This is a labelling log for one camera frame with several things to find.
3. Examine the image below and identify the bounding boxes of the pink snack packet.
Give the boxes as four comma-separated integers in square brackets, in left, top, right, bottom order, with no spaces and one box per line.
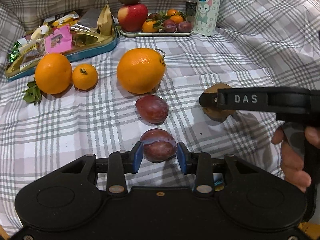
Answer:
[44,24,73,55]

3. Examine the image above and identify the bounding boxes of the teal snack tin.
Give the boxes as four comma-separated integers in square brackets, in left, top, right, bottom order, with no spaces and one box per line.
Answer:
[5,17,119,82]

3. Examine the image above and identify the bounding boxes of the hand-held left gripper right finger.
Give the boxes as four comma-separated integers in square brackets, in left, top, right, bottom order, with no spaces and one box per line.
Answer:
[177,142,263,196]

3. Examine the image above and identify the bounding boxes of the silver snack packet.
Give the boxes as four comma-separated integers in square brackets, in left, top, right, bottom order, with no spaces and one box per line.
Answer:
[79,8,102,29]

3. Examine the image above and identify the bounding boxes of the clear wrapped cake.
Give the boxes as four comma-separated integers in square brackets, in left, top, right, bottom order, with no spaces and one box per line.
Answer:
[15,39,47,67]

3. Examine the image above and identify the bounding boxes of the yellow snack packet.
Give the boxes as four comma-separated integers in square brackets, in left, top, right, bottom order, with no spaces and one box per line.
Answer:
[51,11,80,27]

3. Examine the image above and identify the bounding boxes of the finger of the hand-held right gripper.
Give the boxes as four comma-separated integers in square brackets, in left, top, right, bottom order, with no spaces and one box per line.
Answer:
[199,87,269,112]

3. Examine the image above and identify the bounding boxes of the red apple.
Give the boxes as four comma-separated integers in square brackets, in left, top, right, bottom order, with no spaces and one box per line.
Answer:
[117,2,149,32]

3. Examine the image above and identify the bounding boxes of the white cartoon water bottle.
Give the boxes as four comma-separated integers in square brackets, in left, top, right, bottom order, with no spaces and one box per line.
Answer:
[192,0,223,36]

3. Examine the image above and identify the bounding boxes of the black drink can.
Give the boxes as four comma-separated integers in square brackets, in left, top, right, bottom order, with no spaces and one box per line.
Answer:
[185,0,198,23]

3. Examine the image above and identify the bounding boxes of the cream wrapped candy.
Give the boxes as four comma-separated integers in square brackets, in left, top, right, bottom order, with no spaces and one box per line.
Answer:
[32,26,52,39]

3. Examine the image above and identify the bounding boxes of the white rectangular plate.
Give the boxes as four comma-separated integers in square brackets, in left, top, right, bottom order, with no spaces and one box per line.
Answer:
[119,12,193,38]

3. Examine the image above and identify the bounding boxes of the person's right hand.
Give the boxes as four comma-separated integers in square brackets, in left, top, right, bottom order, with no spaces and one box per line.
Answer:
[271,126,320,193]

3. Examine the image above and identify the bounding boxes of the gold metal tray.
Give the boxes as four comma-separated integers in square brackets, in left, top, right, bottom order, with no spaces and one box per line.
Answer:
[214,174,320,240]

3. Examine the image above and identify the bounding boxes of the grey plaid blanket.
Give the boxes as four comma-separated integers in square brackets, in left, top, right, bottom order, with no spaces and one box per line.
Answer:
[0,0,320,235]

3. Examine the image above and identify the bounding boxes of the mandarin with leaves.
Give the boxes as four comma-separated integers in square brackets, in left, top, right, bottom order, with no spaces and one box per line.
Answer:
[22,81,43,105]

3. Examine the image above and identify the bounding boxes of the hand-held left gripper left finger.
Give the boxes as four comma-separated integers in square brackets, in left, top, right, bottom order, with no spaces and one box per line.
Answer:
[59,142,143,196]

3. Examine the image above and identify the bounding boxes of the tan paper bag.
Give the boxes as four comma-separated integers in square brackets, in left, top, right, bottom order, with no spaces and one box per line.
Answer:
[97,2,113,36]

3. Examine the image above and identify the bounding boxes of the large orange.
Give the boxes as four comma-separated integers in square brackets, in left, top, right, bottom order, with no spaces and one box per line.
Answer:
[117,48,167,95]
[34,53,73,95]

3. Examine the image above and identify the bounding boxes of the green candy wrapper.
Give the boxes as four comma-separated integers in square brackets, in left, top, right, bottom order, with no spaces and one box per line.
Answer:
[7,40,23,63]

